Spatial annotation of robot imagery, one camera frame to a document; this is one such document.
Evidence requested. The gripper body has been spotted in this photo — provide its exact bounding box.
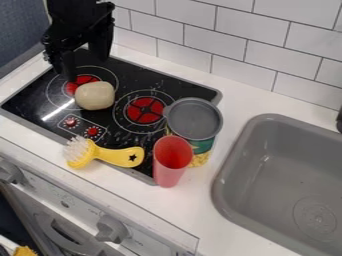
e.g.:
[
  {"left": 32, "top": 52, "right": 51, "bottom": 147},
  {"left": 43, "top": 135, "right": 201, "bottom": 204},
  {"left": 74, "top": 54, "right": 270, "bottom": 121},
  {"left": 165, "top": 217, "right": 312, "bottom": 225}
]
[{"left": 40, "top": 1, "right": 118, "bottom": 63}]

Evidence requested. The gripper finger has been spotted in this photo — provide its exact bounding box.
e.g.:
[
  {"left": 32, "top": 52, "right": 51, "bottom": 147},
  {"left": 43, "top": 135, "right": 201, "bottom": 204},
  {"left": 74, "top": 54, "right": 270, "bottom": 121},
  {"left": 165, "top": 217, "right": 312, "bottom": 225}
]
[
  {"left": 86, "top": 22, "right": 115, "bottom": 64},
  {"left": 50, "top": 49, "right": 78, "bottom": 83}
]

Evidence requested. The grey topped can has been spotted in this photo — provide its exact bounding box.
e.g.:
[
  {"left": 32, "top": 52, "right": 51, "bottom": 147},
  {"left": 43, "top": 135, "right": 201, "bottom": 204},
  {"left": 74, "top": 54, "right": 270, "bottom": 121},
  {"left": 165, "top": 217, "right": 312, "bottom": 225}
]
[{"left": 162, "top": 96, "right": 225, "bottom": 169}]

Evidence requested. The cream toy bread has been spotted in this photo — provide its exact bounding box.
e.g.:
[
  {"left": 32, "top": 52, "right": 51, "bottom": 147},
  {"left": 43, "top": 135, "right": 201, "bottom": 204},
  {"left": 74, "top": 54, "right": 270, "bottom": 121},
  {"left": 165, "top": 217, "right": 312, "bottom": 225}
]
[{"left": 73, "top": 80, "right": 117, "bottom": 111}]

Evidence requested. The toy stove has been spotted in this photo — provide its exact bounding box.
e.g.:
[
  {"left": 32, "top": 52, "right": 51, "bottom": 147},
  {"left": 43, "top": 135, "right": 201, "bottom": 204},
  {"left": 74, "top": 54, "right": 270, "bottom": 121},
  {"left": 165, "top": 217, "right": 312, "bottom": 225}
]
[{"left": 0, "top": 48, "right": 225, "bottom": 186}]

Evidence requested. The yellow dish brush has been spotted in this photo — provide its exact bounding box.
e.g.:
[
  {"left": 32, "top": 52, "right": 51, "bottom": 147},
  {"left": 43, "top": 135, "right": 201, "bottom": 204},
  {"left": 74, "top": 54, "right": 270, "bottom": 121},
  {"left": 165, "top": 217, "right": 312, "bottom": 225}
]
[{"left": 61, "top": 135, "right": 147, "bottom": 170}]

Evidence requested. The red cup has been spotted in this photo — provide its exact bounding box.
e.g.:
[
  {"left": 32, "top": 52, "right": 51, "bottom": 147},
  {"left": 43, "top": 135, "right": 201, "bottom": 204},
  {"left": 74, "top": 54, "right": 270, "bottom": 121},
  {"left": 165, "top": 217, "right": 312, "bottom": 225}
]
[{"left": 150, "top": 134, "right": 196, "bottom": 189}]

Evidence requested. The yellow toy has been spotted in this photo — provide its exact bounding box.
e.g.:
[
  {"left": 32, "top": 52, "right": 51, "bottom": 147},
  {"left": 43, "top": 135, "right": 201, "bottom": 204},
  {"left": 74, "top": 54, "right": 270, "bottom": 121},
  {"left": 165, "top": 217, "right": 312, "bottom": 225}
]
[{"left": 12, "top": 245, "right": 41, "bottom": 256}]

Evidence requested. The toy sink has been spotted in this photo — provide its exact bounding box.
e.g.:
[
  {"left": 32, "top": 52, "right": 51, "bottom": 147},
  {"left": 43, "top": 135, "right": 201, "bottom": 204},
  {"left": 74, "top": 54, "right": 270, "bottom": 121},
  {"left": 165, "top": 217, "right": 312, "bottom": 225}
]
[{"left": 209, "top": 113, "right": 342, "bottom": 256}]

